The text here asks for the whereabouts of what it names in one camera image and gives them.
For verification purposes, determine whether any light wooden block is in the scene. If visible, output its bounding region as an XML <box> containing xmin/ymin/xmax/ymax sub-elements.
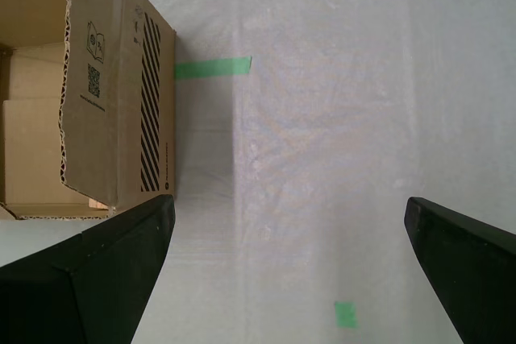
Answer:
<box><xmin>2</xmin><ymin>98</ymin><xmax>110</xmax><ymax>210</ymax></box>

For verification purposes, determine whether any green tape square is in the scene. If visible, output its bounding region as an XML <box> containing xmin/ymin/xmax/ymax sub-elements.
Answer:
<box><xmin>334</xmin><ymin>301</ymin><xmax>358</xmax><ymax>329</ymax></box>

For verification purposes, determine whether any brown cardboard box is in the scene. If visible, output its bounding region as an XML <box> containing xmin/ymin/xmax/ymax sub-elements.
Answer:
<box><xmin>0</xmin><ymin>0</ymin><xmax>178</xmax><ymax>221</ymax></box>

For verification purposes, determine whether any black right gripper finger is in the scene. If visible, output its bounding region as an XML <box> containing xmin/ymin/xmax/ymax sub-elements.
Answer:
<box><xmin>0</xmin><ymin>193</ymin><xmax>177</xmax><ymax>344</ymax></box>
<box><xmin>404</xmin><ymin>197</ymin><xmax>516</xmax><ymax>344</ymax></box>

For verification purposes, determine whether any green tape strip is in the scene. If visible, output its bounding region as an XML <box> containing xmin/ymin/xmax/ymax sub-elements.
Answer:
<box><xmin>174</xmin><ymin>56</ymin><xmax>253</xmax><ymax>81</ymax></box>

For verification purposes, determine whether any translucent plastic table cover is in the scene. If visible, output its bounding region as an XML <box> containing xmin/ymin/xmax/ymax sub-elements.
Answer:
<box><xmin>0</xmin><ymin>0</ymin><xmax>516</xmax><ymax>344</ymax></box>

